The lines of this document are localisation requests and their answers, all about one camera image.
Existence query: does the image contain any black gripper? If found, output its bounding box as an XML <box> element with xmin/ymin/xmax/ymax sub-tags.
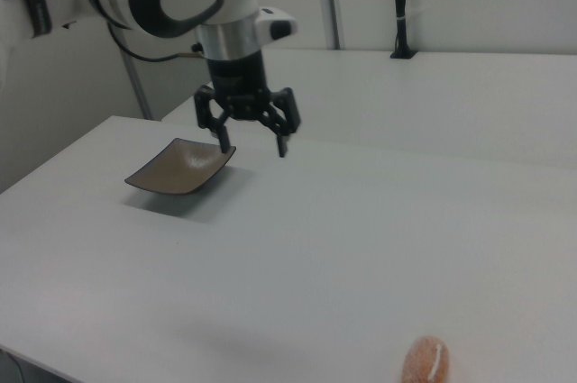
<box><xmin>194</xmin><ymin>49</ymin><xmax>303</xmax><ymax>160</ymax></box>

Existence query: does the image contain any orange sugared bread roll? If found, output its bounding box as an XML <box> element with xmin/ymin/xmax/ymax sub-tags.
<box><xmin>400</xmin><ymin>334</ymin><xmax>453</xmax><ymax>383</ymax></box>

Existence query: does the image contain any square brown ceramic plate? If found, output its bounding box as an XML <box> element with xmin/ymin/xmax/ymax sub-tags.
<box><xmin>124</xmin><ymin>137</ymin><xmax>239</xmax><ymax>197</ymax></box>

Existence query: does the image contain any grey partition frame post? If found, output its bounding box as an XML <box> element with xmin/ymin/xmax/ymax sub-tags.
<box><xmin>120</xmin><ymin>38</ymin><xmax>153</xmax><ymax>122</ymax></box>
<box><xmin>321</xmin><ymin>0</ymin><xmax>343</xmax><ymax>51</ymax></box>

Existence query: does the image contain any black velcro strap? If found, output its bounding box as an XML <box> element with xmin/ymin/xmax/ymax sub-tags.
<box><xmin>16</xmin><ymin>0</ymin><xmax>54</xmax><ymax>40</ymax></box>

